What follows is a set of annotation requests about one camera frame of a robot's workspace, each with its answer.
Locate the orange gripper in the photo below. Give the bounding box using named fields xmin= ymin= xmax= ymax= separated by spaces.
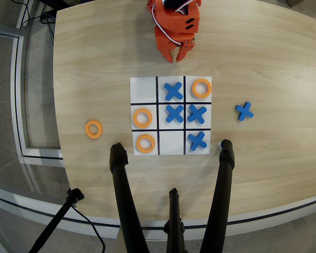
xmin=154 ymin=10 xmax=201 ymax=63

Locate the orange foam ring piece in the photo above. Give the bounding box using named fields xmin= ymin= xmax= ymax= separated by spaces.
xmin=132 ymin=108 xmax=153 ymax=129
xmin=191 ymin=78 xmax=213 ymax=99
xmin=85 ymin=120 xmax=103 ymax=140
xmin=135 ymin=134 xmax=156 ymax=153

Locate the blue foam cross piece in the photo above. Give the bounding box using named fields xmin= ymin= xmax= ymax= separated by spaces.
xmin=187 ymin=131 xmax=208 ymax=152
xmin=165 ymin=104 xmax=185 ymax=124
xmin=163 ymin=82 xmax=184 ymax=101
xmin=235 ymin=102 xmax=254 ymax=122
xmin=186 ymin=104 xmax=208 ymax=124

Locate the white tic-tac-toe grid board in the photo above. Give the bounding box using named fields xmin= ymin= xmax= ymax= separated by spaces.
xmin=130 ymin=75 xmax=213 ymax=156

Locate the short black tripod leg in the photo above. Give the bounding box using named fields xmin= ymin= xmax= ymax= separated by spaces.
xmin=163 ymin=188 xmax=186 ymax=253

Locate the thin black stand leg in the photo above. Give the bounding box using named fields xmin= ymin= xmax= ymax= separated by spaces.
xmin=28 ymin=188 xmax=85 ymax=253

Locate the black cable on floor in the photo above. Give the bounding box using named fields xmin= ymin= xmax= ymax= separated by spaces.
xmin=38 ymin=0 xmax=56 ymax=47
xmin=20 ymin=0 xmax=34 ymax=30
xmin=70 ymin=205 xmax=106 ymax=253

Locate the grey metal glass frame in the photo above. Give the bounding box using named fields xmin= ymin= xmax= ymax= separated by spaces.
xmin=0 ymin=22 xmax=65 ymax=161

